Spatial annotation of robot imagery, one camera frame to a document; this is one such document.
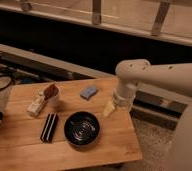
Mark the black round bowl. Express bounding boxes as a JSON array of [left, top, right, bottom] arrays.
[[64, 111, 100, 146]]

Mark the black white striped eraser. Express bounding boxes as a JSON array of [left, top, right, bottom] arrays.
[[40, 113, 59, 143]]

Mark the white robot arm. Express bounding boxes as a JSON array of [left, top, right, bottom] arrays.
[[103, 59, 192, 171]]

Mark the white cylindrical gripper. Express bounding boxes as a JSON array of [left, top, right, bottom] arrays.
[[103, 89, 134, 117]]

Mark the white small box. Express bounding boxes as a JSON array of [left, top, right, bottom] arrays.
[[27, 94, 46, 117]]

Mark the black cable loop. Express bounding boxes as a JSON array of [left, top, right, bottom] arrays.
[[0, 73, 15, 93]]

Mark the brown object in cup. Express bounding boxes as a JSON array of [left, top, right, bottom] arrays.
[[44, 84, 58, 99]]

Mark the metal railing post right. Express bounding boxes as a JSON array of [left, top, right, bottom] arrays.
[[151, 0, 171, 36]]

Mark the blue sponge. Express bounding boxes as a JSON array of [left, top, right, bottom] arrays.
[[80, 86, 98, 100]]

